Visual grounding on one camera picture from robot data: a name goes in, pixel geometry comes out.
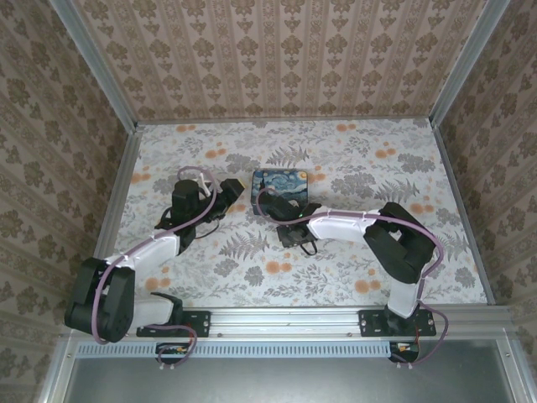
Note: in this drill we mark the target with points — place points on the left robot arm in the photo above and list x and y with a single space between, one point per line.
113 289

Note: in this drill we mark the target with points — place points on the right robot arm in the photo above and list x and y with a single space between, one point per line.
398 243

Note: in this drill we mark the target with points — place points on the starry night painted tin box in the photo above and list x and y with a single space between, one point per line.
285 184

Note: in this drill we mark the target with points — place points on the small black controller board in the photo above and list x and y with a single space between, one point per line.
174 352
405 352

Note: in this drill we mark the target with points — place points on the grey metal panel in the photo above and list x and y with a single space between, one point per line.
285 382

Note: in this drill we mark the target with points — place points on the aluminium frame side rail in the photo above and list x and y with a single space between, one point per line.
117 210
470 210

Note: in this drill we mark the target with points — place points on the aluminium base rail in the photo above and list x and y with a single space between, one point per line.
285 323

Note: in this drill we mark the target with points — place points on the aluminium frame post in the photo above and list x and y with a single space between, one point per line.
461 63
94 63

